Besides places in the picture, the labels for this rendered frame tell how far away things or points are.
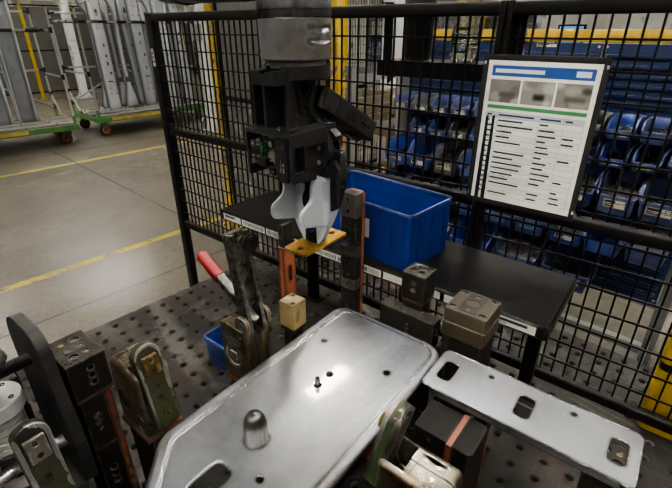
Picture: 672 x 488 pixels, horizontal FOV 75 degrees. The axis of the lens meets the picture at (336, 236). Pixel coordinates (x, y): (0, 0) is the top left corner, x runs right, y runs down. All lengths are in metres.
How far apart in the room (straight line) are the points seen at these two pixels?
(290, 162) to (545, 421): 0.51
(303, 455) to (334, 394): 0.11
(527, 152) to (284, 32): 0.65
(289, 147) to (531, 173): 0.64
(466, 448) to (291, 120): 0.49
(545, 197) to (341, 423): 0.61
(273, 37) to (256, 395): 0.50
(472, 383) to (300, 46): 0.55
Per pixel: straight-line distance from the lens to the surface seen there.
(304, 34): 0.46
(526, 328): 0.87
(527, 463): 1.08
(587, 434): 0.74
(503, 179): 1.01
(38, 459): 0.64
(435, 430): 0.70
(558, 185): 0.99
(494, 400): 0.73
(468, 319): 0.79
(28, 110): 7.72
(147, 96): 8.46
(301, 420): 0.67
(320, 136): 0.48
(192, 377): 1.22
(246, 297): 0.72
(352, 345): 0.79
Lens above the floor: 1.50
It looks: 25 degrees down
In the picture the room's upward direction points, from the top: straight up
